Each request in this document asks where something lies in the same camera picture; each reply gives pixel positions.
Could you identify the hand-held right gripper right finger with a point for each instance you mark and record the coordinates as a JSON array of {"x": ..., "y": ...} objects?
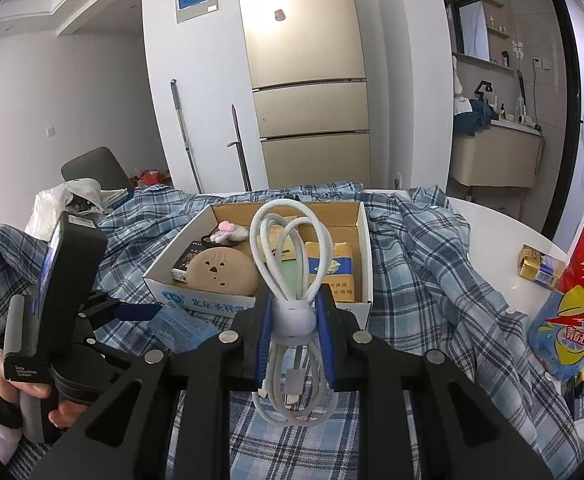
[{"x": 324, "y": 340}]

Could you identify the dark framed glass door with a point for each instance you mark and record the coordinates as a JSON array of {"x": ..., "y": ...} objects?
[{"x": 564, "y": 110}]

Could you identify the brown fridge magnet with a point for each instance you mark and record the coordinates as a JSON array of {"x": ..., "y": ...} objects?
[{"x": 279, "y": 15}]

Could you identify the gold red cigarette pack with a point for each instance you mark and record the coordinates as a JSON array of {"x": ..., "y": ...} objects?
[{"x": 276, "y": 237}]

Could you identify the grey chair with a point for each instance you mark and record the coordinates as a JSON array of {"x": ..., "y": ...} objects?
[{"x": 97, "y": 165}]

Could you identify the white plastic bag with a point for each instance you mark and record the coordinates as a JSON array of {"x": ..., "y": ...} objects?
[{"x": 47, "y": 205}]

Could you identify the bathroom mirror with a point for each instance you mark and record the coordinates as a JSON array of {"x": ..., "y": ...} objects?
[{"x": 472, "y": 25}]

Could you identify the small black box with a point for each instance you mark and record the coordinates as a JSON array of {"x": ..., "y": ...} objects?
[{"x": 189, "y": 257}]

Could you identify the red bag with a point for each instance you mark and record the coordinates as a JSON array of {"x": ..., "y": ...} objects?
[{"x": 149, "y": 177}]

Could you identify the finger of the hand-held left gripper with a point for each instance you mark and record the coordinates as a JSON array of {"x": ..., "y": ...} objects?
[
  {"x": 132, "y": 310},
  {"x": 107, "y": 347}
]

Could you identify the crumpled gold cigarette pack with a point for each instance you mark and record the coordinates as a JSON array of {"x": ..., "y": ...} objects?
[{"x": 537, "y": 262}]

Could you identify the blue gold cigarette pack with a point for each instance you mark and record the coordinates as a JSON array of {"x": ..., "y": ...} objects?
[{"x": 339, "y": 265}]

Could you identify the blue plaid cloth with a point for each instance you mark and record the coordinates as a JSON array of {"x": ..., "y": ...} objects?
[{"x": 412, "y": 260}]

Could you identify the cardboard box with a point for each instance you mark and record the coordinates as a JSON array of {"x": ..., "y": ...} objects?
[{"x": 192, "y": 300}]

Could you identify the blue face mask packet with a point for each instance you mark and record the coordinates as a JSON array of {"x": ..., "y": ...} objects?
[{"x": 182, "y": 325}]

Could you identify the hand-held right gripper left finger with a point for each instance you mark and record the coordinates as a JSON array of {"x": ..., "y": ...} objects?
[{"x": 264, "y": 340}]

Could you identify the beige vanity cabinet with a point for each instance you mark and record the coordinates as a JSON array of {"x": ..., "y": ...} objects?
[{"x": 492, "y": 155}]

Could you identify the black faucet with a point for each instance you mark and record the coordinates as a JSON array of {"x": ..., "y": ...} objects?
[{"x": 482, "y": 87}]

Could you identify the red iced tea bottle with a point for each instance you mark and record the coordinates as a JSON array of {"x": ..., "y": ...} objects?
[{"x": 582, "y": 310}]

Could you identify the dark blue cloth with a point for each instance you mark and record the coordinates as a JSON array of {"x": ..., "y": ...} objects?
[{"x": 472, "y": 117}]

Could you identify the tan round tape reel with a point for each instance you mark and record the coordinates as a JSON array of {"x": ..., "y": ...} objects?
[{"x": 222, "y": 270}]

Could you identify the white wall outlet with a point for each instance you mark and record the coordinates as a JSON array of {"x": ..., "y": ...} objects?
[{"x": 540, "y": 63}]

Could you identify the gold refrigerator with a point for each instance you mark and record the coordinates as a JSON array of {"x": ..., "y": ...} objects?
[{"x": 302, "y": 60}]

